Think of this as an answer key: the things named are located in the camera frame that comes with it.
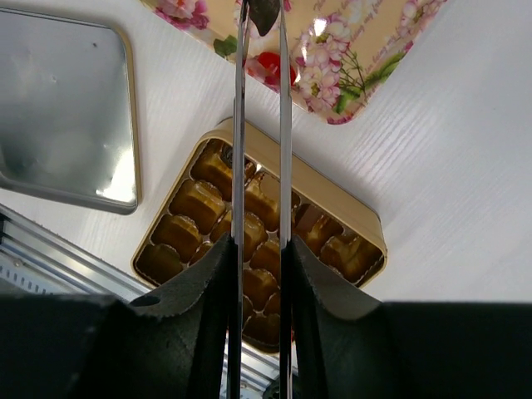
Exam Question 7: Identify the dark leaf chocolate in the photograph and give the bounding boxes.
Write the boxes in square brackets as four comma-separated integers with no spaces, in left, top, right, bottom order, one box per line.
[249,0,281,37]

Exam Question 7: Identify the gold chocolate tin box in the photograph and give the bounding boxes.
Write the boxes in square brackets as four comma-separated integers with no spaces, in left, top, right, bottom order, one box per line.
[132,120,387,354]

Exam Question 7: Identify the floral rectangular tray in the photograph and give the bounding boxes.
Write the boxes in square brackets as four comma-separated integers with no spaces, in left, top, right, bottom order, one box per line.
[143,0,444,125]

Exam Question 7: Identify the metal tongs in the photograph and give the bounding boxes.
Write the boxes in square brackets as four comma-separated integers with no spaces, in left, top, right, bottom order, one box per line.
[226,1,292,398]

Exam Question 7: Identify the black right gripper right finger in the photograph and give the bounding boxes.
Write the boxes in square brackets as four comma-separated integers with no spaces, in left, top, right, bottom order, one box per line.
[291,238,531,398]

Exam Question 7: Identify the silver tin lid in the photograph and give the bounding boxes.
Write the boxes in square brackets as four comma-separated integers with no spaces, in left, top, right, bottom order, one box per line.
[1,7,141,214]

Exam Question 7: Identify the red candy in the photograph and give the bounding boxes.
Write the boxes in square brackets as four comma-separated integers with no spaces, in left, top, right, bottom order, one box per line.
[257,52,281,86]

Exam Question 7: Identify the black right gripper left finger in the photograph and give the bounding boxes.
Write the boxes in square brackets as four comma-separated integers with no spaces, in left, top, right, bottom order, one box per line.
[1,235,231,398]

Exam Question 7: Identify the milk square chocolate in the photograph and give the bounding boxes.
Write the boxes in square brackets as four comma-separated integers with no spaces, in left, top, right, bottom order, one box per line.
[294,204,322,236]

